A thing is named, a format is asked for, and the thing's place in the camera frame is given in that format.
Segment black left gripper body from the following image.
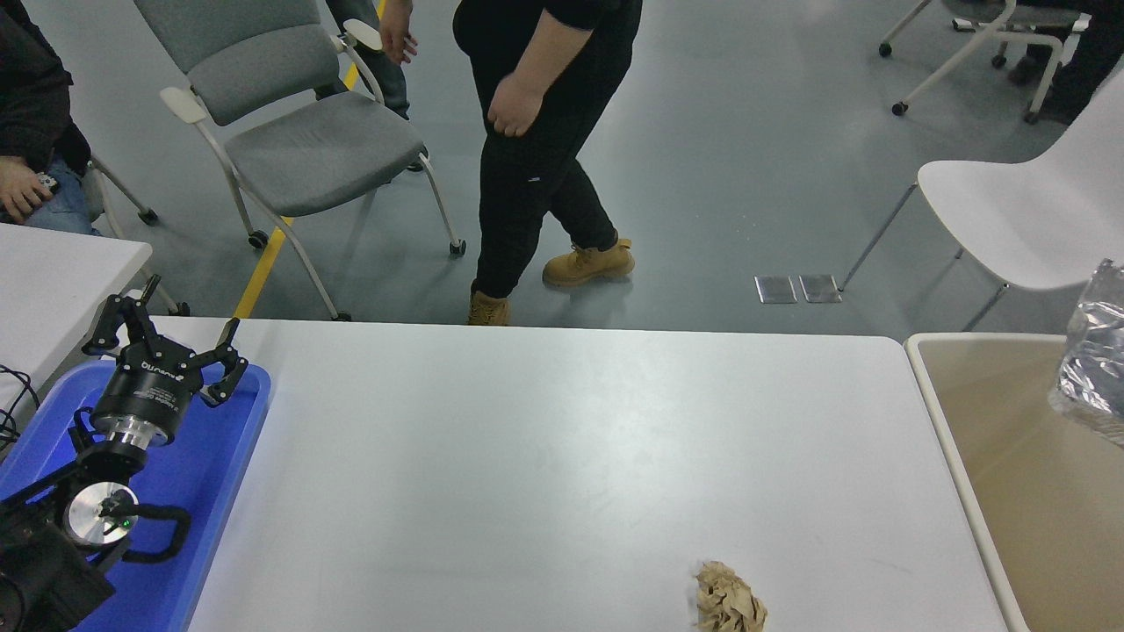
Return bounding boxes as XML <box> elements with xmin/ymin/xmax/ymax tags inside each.
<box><xmin>91</xmin><ymin>347</ymin><xmax>205</xmax><ymax>440</ymax></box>

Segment tan paper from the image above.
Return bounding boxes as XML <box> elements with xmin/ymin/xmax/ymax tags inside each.
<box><xmin>694</xmin><ymin>562</ymin><xmax>768</xmax><ymax>632</ymax></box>

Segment silver foil tray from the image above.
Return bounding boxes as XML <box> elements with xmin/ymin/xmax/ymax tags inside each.
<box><xmin>1048</xmin><ymin>259</ymin><xmax>1124</xmax><ymax>449</ymax></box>

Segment person's hand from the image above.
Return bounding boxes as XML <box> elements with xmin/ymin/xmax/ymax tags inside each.
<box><xmin>0</xmin><ymin>156</ymin><xmax>55</xmax><ymax>223</ymax></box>

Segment person's right hand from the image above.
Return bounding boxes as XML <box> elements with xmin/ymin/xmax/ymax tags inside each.
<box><xmin>379</xmin><ymin>11</ymin><xmax>419</xmax><ymax>65</ymax></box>

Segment person's left hand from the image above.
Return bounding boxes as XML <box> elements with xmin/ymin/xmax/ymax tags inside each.
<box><xmin>487</xmin><ymin>73</ymin><xmax>546</xmax><ymax>139</ymax></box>

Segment white side table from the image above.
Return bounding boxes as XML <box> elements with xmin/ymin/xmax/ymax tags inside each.
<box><xmin>0</xmin><ymin>223</ymin><xmax>153</xmax><ymax>413</ymax></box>

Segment blue plastic tray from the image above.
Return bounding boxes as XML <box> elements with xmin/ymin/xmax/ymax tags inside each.
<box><xmin>0</xmin><ymin>358</ymin><xmax>272</xmax><ymax>632</ymax></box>

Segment grey-legged chair with casters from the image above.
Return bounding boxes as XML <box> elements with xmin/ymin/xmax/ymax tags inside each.
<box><xmin>83</xmin><ymin>156</ymin><xmax>192</xmax><ymax>317</ymax></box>

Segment grey padded chair, white armrests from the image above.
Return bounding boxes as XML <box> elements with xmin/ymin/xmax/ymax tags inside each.
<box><xmin>132</xmin><ymin>0</ymin><xmax>467</xmax><ymax>322</ymax></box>

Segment person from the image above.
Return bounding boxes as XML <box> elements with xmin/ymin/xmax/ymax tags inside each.
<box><xmin>1008</xmin><ymin>0</ymin><xmax>1124</xmax><ymax>122</ymax></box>
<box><xmin>379</xmin><ymin>0</ymin><xmax>644</xmax><ymax>327</ymax></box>
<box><xmin>325</xmin><ymin>0</ymin><xmax>429</xmax><ymax>172</ymax></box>
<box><xmin>0</xmin><ymin>0</ymin><xmax>96</xmax><ymax>236</ymax></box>

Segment large pale bin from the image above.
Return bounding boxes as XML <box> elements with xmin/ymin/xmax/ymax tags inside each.
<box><xmin>904</xmin><ymin>332</ymin><xmax>1124</xmax><ymax>632</ymax></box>

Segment white moulded plastic chair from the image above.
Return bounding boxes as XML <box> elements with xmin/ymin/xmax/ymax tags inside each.
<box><xmin>839</xmin><ymin>70</ymin><xmax>1124</xmax><ymax>333</ymax></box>

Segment white-framed wheeled office chair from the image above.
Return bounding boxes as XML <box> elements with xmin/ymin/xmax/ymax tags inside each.
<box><xmin>878</xmin><ymin>0</ymin><xmax>1090</xmax><ymax>124</ymax></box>

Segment thin black cable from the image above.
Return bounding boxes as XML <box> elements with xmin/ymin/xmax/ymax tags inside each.
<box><xmin>0</xmin><ymin>363</ymin><xmax>41</xmax><ymax>457</ymax></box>

